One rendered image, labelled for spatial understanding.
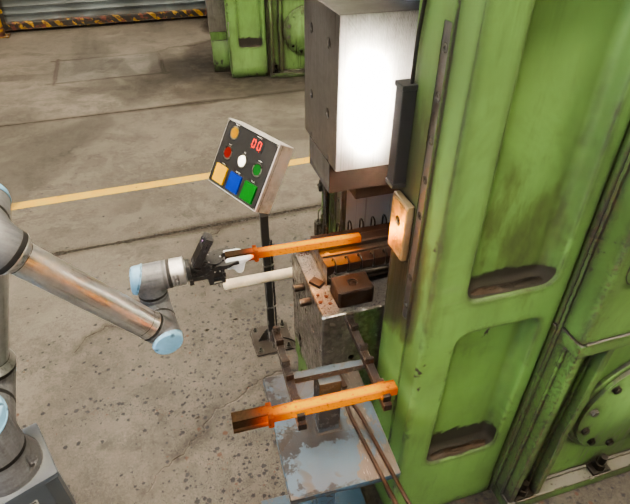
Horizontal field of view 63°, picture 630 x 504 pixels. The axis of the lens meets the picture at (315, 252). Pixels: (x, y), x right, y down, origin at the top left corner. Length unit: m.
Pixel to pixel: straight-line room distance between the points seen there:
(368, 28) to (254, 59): 5.17
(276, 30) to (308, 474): 5.45
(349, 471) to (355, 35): 1.09
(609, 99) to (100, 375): 2.43
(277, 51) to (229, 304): 3.99
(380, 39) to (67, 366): 2.25
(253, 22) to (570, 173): 5.32
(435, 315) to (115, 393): 1.79
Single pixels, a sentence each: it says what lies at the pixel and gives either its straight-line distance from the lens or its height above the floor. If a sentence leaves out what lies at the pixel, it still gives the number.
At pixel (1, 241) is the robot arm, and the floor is 1.36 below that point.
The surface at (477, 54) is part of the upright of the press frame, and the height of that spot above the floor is 1.76.
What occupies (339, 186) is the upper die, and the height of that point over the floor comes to 1.29.
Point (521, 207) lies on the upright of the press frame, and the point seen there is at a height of 1.36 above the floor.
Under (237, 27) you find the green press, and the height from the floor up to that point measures 0.56.
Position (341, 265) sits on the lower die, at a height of 0.99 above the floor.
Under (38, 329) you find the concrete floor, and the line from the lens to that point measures 3.21.
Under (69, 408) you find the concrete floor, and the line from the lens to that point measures 2.75.
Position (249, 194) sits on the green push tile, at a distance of 2.02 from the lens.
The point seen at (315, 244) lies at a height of 1.05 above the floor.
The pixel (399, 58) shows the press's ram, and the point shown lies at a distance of 1.36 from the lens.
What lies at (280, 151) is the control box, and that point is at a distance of 1.96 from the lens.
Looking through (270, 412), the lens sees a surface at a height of 1.04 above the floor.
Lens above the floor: 2.04
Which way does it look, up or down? 37 degrees down
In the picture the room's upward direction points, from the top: straight up
